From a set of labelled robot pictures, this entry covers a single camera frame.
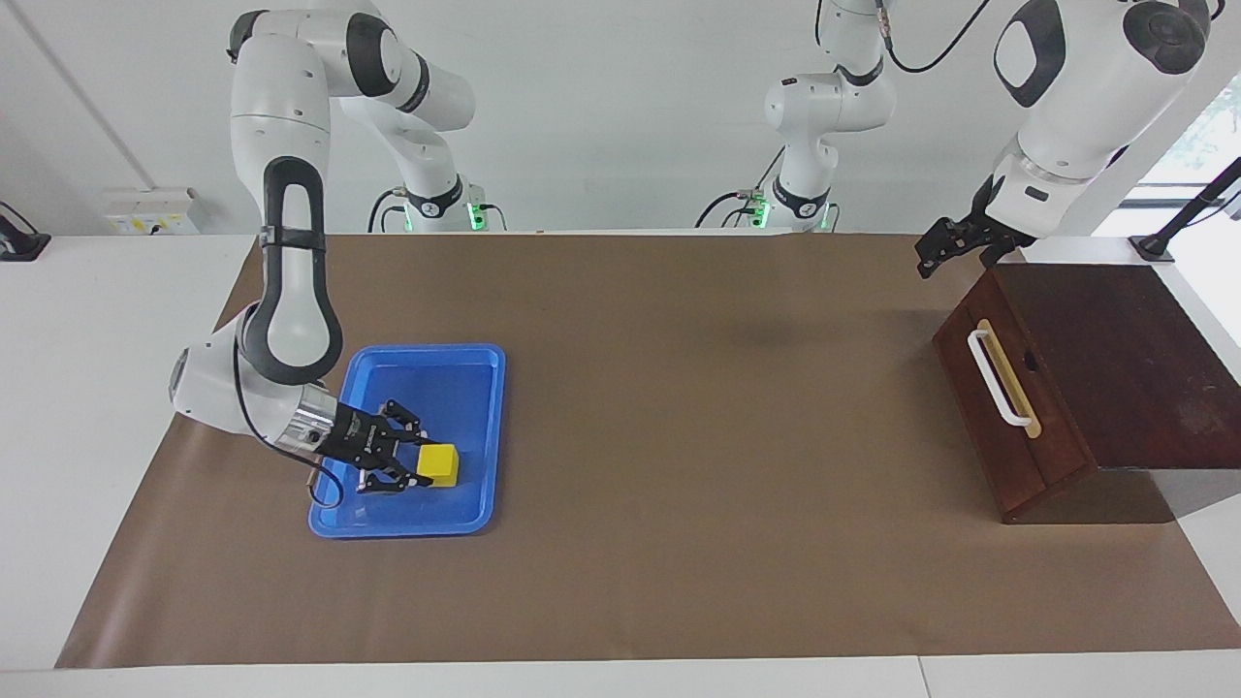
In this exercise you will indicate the bright window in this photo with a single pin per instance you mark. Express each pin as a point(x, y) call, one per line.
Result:
point(1207, 126)

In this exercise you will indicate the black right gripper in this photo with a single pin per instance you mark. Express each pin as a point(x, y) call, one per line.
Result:
point(354, 438)

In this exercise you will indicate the dark brown wooden cabinet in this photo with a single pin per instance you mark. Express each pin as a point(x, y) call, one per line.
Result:
point(1144, 368)

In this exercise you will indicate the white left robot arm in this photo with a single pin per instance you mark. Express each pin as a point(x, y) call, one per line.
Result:
point(1096, 87)

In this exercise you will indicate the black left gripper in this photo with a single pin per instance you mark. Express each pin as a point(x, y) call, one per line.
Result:
point(981, 228)

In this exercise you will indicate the blue plastic tray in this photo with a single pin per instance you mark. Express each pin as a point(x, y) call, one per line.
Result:
point(456, 388)

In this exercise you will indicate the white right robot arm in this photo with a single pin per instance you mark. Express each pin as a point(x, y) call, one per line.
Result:
point(291, 320)

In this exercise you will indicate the white wall outlet box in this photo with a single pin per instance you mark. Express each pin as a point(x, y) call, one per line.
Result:
point(145, 218)

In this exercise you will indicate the black desk clamp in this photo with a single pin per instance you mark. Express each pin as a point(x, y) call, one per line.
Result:
point(19, 242)

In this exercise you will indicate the yellow cube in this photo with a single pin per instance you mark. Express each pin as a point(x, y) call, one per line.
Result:
point(438, 467)

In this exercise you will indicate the brown table mat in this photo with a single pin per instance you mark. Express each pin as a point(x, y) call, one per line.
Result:
point(679, 485)

